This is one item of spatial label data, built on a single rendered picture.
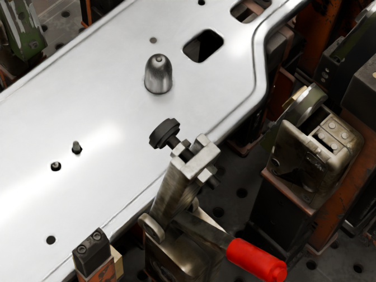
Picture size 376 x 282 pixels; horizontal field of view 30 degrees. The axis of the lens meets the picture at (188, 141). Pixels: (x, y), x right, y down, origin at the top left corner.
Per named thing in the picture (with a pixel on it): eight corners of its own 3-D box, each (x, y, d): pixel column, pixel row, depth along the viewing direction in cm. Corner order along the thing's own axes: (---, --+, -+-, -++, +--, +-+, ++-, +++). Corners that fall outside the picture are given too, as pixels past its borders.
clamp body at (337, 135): (261, 206, 108) (311, 71, 75) (319, 257, 105) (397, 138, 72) (220, 247, 105) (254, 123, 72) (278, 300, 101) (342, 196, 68)
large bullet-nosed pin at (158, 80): (158, 74, 84) (159, 41, 78) (177, 89, 83) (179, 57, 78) (139, 89, 83) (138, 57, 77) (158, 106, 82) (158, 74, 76)
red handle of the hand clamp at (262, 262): (174, 187, 68) (295, 249, 57) (182, 202, 70) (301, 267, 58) (143, 215, 67) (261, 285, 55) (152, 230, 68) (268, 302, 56)
